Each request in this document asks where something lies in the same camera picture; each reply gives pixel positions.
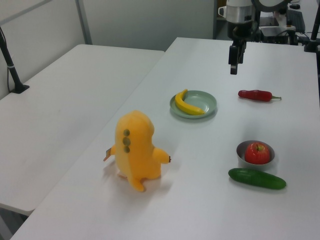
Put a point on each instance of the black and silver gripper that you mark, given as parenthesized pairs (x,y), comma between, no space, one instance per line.
(239,17)

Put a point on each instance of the red chili pepper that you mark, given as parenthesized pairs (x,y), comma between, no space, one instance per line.
(255,95)

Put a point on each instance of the pale green plastic plate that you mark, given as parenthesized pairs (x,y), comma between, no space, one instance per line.
(207,102)

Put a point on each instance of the yellow banana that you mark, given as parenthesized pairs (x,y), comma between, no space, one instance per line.
(186,106)

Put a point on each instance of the black clamp stand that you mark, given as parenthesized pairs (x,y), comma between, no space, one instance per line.
(312,37)

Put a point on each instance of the grey bowl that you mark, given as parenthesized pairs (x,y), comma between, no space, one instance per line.
(241,155)

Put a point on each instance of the red apple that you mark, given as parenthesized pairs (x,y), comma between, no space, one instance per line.
(257,153)

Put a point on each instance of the green cucumber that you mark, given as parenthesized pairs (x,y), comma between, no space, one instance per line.
(256,178)

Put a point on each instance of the yellow plush toy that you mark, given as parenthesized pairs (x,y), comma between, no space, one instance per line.
(136,150)

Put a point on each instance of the grey partition post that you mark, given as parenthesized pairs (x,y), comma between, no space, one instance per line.
(83,22)

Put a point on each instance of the black camera stand pole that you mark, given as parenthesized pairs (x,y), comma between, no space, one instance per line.
(11,67)

